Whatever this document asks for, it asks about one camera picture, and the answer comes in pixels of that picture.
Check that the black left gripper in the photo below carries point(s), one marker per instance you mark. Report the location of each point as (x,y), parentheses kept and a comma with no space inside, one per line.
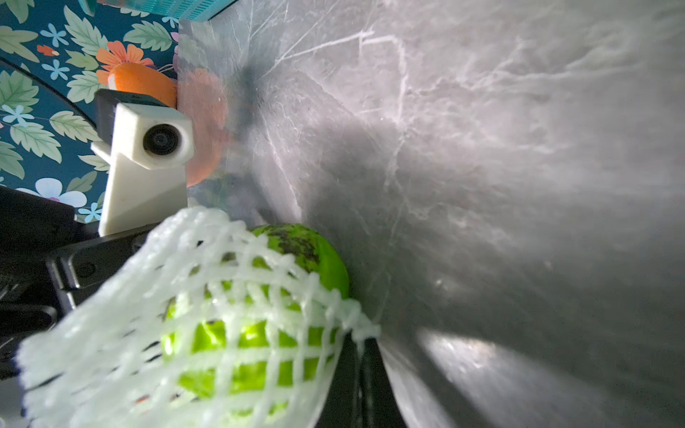
(78,270)

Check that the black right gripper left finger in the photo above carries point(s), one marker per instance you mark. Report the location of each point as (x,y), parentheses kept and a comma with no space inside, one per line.
(341,406)

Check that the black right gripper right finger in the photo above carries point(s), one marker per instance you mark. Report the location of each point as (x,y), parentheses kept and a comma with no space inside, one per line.
(378,406)

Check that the green custard apple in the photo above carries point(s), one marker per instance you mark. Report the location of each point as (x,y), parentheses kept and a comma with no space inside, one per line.
(312,253)

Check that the white foam net sleeve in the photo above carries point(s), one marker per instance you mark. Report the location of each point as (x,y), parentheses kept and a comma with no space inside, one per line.
(102,365)

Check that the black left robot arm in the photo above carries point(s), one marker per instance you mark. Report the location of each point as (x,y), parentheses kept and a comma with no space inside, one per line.
(31,228)

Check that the orange clownfish toy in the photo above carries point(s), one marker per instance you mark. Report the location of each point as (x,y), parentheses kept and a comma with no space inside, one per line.
(140,79)

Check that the teal plastic basket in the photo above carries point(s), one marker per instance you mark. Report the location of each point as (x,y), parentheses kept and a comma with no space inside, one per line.
(183,10)

